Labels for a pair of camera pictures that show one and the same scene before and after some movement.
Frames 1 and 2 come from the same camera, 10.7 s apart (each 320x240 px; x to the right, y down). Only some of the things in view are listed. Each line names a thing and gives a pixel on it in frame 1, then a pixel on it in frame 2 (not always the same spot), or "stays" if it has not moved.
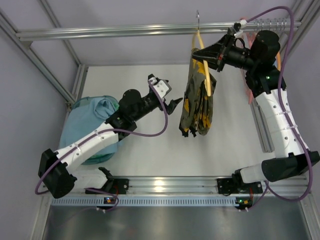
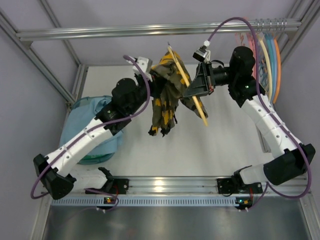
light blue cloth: [83, 119] stays
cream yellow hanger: [205, 66] to [194, 99]
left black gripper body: [164, 105] to [148, 85]
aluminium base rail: [192, 185] stays
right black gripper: [223, 53] to [206, 78]
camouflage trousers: [197, 110] to [185, 72]
